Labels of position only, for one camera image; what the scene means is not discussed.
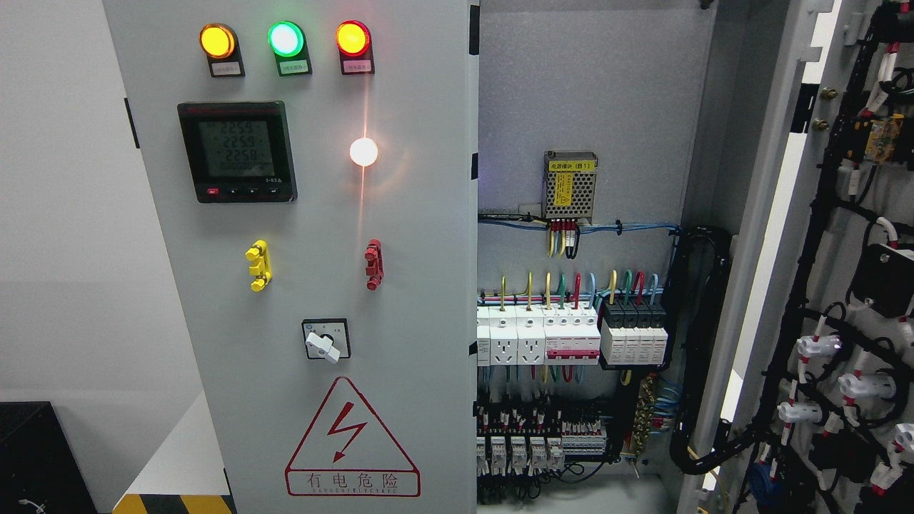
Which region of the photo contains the yellow indicator lamp left door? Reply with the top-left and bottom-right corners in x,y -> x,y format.
199,23 -> 237,59

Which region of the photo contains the red terminal post pair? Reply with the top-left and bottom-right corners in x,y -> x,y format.
363,238 -> 384,291

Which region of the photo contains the grey cabinet door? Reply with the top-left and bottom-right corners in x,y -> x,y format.
719,1 -> 912,513
104,1 -> 478,513

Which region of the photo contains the white socket breaker row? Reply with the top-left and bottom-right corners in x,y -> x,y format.
476,303 -> 601,366

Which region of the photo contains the relay terminal row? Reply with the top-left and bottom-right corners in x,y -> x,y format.
473,395 -> 608,478

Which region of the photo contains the red electric warning sticker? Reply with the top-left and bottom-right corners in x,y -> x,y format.
285,376 -> 421,497

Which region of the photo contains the red indicator lamp left door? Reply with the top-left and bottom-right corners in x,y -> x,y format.
336,20 -> 371,58

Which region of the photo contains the green indicator lamp left door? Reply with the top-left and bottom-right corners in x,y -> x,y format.
268,21 -> 306,58

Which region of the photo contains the black corrugated cable loom right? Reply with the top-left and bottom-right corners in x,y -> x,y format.
668,226 -> 760,476

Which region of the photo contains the yellow terminal post pair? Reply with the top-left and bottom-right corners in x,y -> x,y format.
245,238 -> 272,292

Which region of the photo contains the black white surge protector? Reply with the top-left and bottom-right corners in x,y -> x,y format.
598,301 -> 668,371

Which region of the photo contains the grey cabinet body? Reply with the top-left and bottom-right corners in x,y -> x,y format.
468,0 -> 793,514

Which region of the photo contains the black digital power meter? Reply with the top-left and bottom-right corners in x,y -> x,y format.
177,101 -> 297,203

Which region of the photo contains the white glowing lamp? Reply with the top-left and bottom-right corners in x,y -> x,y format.
349,136 -> 378,167

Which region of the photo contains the metal mesh power supply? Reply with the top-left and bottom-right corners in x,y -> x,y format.
542,151 -> 598,219

